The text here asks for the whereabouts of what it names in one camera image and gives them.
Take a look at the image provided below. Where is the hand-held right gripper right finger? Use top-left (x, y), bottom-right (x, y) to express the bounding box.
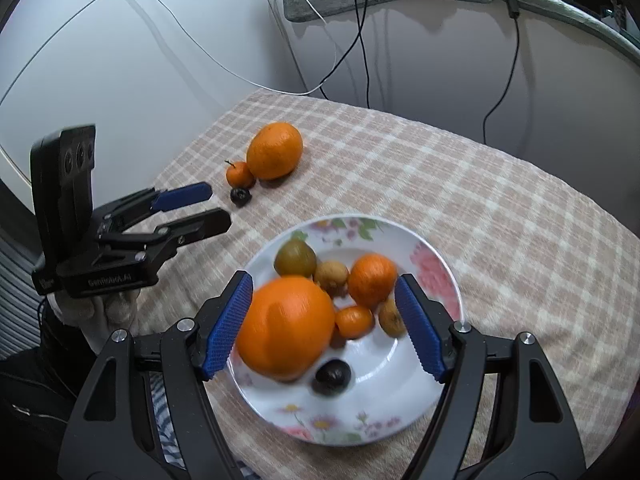
top-left (394, 273), bottom-right (588, 480)

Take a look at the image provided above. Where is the long white cable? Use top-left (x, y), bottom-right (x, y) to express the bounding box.
top-left (127, 0), bottom-right (341, 96)

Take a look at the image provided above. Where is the blue striped cloth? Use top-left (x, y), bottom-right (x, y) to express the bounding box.
top-left (150, 375), bottom-right (261, 480)

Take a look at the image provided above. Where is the brown kiwi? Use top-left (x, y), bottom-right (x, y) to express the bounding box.
top-left (274, 238), bottom-right (318, 278)
top-left (313, 260), bottom-right (350, 297)
top-left (377, 295), bottom-right (408, 338)

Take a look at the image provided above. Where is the white floral plate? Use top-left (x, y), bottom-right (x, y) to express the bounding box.
top-left (226, 214), bottom-right (463, 446)

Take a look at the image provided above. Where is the grey ribbed panel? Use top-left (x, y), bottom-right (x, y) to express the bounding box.
top-left (0, 230), bottom-right (48, 361)

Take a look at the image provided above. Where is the white cabinet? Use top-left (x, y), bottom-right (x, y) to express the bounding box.
top-left (0, 0), bottom-right (301, 196)

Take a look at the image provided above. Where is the person's left hand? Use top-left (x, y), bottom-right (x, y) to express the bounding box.
top-left (52, 290), bottom-right (140, 356)

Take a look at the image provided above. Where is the round orange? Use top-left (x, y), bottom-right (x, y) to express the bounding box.
top-left (235, 276), bottom-right (336, 382)

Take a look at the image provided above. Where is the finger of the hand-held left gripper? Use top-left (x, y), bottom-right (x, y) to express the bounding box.
top-left (97, 207), bottom-right (232, 261)
top-left (92, 181), bottom-right (212, 231)

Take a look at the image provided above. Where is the black ring light cable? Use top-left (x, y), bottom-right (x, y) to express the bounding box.
top-left (482, 15), bottom-right (521, 148)

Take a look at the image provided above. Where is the pink checked tablecloth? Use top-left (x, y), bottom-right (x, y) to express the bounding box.
top-left (127, 89), bottom-right (636, 480)

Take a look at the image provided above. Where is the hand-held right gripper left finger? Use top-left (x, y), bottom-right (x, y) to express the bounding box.
top-left (57, 270), bottom-right (256, 480)

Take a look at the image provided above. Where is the small tangerine with stem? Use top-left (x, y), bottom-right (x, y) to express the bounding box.
top-left (225, 160), bottom-right (256, 188)

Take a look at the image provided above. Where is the person's left forearm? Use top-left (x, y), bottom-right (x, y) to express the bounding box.
top-left (0, 310), bottom-right (108, 411)

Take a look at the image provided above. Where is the large oval orange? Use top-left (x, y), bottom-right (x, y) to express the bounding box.
top-left (246, 122), bottom-right (304, 181)

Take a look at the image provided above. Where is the tiny tangerine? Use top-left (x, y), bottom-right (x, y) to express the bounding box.
top-left (334, 306), bottom-right (376, 339)

